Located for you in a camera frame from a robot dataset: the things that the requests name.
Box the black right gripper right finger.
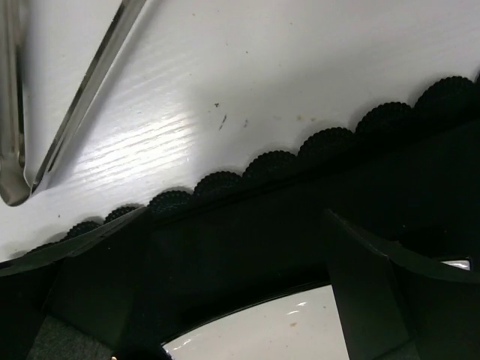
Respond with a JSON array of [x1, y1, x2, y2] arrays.
[[322, 210, 479, 359]]

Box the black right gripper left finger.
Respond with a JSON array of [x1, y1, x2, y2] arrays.
[[1, 208, 147, 359]]

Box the metal tongs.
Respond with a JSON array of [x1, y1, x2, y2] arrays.
[[1, 1, 145, 206]]

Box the white square plate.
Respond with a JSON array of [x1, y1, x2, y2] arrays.
[[159, 256, 473, 360]]

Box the black scalloped placemat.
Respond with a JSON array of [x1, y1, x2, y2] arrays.
[[22, 76, 480, 338]]

